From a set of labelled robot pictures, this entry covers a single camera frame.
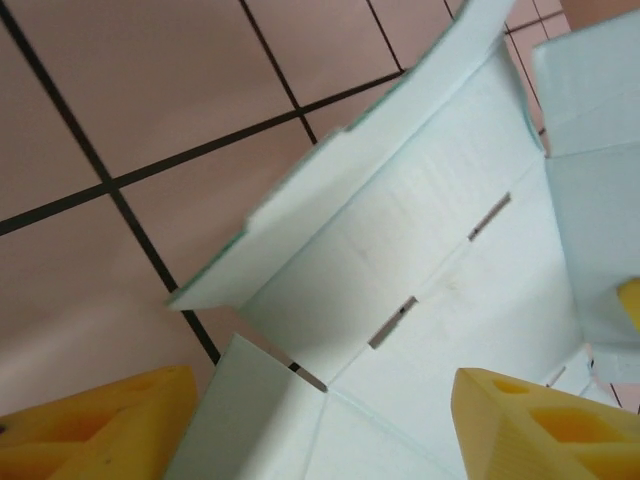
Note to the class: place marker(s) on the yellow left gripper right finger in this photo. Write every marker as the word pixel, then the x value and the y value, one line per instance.
pixel 540 440

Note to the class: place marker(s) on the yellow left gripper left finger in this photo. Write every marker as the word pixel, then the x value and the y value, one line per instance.
pixel 100 430

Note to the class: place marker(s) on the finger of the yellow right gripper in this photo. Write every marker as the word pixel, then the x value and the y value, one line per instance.
pixel 632 302

